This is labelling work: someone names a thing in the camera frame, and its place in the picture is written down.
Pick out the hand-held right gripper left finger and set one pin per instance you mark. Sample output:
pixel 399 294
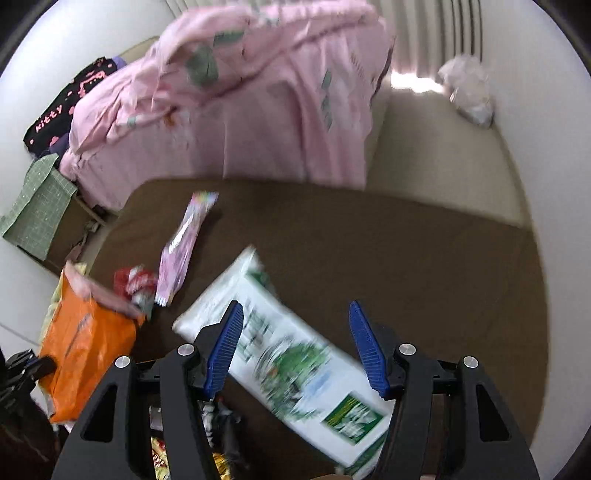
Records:
pixel 226 346

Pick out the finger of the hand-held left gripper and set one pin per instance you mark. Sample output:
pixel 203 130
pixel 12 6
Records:
pixel 44 368

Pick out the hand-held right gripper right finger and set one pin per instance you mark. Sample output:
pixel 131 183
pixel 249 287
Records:
pixel 367 350

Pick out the orange plastic bag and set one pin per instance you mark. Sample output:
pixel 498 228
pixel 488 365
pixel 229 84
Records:
pixel 87 350

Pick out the green white tissue packet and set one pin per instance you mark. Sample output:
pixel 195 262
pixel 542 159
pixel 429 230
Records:
pixel 295 350

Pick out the black silver foil wrapper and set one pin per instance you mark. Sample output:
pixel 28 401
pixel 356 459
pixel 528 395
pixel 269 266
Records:
pixel 221 424

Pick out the brown tablecloth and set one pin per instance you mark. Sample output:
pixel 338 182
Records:
pixel 415 277

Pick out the pink cartoon print packet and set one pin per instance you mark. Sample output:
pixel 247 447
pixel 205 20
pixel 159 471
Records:
pixel 182 249

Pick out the red snack wrapper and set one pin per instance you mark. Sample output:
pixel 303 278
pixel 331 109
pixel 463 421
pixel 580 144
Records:
pixel 131 281

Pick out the gold snack wrapper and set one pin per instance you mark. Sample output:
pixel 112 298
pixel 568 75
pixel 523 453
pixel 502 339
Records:
pixel 159 457

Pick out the wooden nightstand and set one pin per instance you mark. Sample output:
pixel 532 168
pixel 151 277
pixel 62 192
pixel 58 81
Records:
pixel 69 230

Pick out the green checked cloth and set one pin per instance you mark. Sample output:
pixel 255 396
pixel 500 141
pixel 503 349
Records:
pixel 37 203

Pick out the purple pillow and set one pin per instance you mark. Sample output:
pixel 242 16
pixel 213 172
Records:
pixel 60 146

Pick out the black Hello Kitty pillow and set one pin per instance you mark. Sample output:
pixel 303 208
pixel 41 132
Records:
pixel 51 115

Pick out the white plastic bag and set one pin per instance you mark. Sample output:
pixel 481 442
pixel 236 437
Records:
pixel 466 87

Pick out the pink floral duvet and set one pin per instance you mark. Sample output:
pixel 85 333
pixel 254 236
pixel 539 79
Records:
pixel 277 46

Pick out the beige headboard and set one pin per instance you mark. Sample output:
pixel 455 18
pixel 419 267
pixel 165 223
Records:
pixel 138 50

